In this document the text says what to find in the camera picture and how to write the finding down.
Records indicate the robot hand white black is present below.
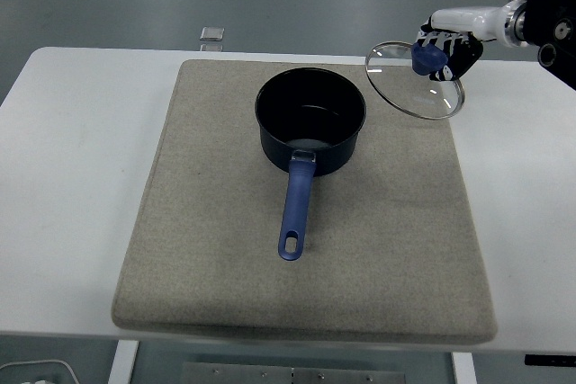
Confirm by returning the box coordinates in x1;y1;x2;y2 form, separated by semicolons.
416;4;509;85

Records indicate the glass lid with blue knob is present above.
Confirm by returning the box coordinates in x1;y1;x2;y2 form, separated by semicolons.
364;40;465;121

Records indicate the beige fabric mat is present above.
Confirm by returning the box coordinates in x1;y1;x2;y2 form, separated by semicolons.
111;58;499;344

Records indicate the black flat bar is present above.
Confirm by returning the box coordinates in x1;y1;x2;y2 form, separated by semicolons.
524;353;576;367

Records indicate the white table leg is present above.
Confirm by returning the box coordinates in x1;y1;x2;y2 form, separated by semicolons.
452;351;477;384
107;339;140;384

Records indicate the grey metal plate with screws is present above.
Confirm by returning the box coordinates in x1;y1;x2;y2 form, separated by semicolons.
181;361;409;384

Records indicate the white rounded object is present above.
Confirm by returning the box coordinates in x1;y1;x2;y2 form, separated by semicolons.
0;359;77;384

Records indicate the dark saucepan with blue handle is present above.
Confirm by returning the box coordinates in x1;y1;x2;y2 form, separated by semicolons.
255;67;368;262

